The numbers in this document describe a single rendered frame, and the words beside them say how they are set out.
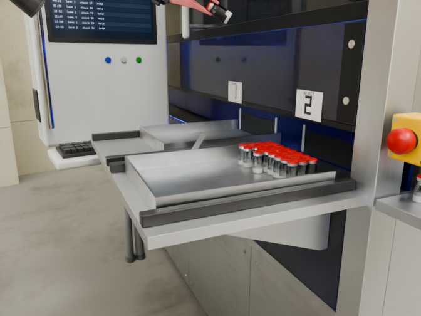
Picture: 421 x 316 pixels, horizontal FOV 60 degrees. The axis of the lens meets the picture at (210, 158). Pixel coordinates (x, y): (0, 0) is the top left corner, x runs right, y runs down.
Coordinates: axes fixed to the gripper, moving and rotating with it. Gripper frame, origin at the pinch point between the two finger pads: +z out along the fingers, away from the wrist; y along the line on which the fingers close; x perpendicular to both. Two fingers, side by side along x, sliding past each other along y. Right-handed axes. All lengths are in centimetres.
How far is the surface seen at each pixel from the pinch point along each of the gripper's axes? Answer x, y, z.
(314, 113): 3.2, -5.1, 29.0
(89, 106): 56, -59, -23
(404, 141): -19.3, 2.5, 35.0
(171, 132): 36, -41, 8
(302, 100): 7.0, -4.9, 26.5
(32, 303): 48, -159, -1
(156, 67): 74, -37, -11
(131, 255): 61, -116, 25
